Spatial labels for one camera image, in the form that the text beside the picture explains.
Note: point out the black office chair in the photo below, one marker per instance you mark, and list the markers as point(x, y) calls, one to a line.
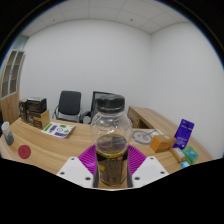
point(89, 113)
point(69, 103)

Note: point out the brown cardboard box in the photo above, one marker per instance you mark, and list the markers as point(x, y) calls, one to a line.
point(39, 119)

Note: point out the wooden side desk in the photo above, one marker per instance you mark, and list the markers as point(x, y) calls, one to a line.
point(150, 118)

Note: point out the small blue white object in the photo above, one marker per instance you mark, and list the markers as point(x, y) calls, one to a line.
point(185, 164)

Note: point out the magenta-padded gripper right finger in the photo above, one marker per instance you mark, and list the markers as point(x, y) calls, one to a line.
point(149, 170)

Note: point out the purple upright box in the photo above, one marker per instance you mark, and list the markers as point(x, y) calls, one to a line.
point(183, 134)

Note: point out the green small box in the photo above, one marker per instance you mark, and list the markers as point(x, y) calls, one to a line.
point(190, 154)

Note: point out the black cardboard box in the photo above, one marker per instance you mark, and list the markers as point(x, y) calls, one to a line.
point(36, 104)

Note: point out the dark narrow box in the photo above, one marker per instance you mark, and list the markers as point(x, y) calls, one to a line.
point(22, 110)

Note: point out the orange box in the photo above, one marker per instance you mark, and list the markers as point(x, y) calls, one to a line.
point(162, 143)

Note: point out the tan small box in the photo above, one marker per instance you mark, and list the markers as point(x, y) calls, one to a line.
point(178, 154)

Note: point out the wooden shelf unit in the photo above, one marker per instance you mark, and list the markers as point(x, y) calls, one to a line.
point(11, 86)

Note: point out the clear bottle with black cap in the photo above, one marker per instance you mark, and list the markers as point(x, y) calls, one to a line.
point(111, 133)

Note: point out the white green purple leaflet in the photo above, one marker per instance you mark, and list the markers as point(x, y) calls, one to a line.
point(58, 129)

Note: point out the white and grey cup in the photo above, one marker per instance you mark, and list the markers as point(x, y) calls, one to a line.
point(7, 134)

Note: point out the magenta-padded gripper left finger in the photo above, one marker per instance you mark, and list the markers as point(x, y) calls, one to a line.
point(74, 170)

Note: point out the flat round red coaster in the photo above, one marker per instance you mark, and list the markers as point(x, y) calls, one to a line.
point(24, 152)

